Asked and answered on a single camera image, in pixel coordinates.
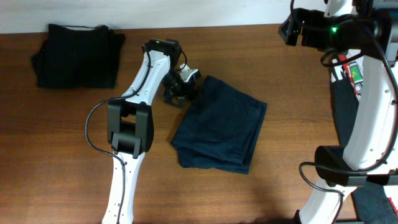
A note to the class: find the folded black garment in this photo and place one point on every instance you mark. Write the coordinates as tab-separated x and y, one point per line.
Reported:
74	57

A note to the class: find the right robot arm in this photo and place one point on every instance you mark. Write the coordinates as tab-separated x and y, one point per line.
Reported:
370	27

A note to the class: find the navy blue shorts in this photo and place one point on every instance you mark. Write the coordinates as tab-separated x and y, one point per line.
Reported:
220	129

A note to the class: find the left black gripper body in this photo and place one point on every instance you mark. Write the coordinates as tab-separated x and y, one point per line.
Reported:
175	85

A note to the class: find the white and red shirt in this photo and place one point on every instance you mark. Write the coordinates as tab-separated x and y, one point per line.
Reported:
354	72

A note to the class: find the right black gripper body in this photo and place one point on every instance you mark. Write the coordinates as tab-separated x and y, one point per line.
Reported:
329	35

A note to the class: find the dark grey garment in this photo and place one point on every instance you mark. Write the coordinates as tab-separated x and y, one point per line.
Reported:
370	201

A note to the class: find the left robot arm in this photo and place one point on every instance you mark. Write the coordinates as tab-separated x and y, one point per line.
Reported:
130	126

